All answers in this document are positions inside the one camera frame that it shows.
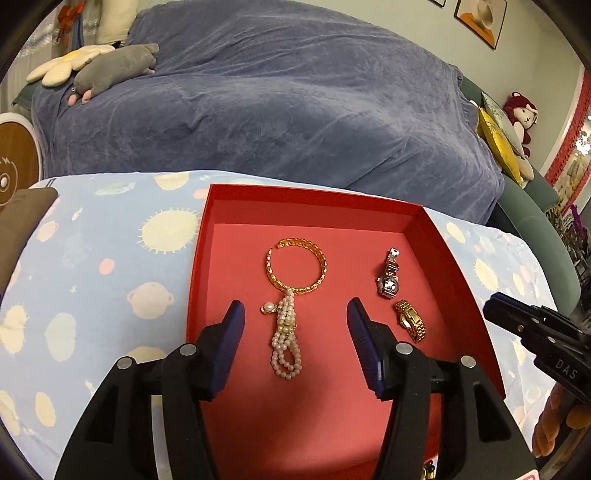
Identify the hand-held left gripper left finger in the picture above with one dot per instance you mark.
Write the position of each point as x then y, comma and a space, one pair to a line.
231, 341

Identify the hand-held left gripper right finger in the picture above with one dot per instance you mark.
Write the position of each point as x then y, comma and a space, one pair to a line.
364, 341

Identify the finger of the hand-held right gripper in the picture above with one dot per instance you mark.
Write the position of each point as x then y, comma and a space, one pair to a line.
508, 314

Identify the red cardboard box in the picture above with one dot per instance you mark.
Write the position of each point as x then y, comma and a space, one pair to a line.
240, 240

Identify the person's right hand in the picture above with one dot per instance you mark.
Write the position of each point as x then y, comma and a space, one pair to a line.
554, 420

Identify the gold wristwatch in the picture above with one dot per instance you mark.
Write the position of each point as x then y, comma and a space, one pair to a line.
411, 319

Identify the silver wristwatch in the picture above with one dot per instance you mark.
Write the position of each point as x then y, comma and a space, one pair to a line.
388, 284

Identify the purple orchid plant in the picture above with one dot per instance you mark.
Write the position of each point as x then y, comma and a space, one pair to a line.
572, 226

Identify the green sofa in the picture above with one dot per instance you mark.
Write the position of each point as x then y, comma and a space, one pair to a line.
535, 207

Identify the yellow cushion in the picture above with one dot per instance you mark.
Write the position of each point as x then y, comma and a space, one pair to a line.
496, 134

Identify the red-haired plush doll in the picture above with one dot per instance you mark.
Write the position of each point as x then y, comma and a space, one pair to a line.
519, 108

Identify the grey patterned cushion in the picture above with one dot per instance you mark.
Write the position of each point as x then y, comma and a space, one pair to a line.
494, 105

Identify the blue-grey velvet blanket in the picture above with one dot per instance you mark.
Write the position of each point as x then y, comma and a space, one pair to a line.
277, 92

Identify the white round wood-topped appliance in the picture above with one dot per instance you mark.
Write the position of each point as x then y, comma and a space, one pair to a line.
18, 152

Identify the grey plush toy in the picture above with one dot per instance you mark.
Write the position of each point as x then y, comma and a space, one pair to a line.
111, 69

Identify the cream flower-shaped cushion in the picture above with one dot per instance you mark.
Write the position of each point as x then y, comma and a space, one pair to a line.
60, 67

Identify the white plush toy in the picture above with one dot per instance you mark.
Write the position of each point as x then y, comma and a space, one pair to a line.
117, 23

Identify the white sheer curtain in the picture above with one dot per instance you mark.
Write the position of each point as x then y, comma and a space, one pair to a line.
44, 44

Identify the red ribbon bow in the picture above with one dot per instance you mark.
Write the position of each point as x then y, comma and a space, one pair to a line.
69, 18

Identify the framed wall picture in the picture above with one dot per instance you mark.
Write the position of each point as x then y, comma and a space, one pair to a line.
480, 18

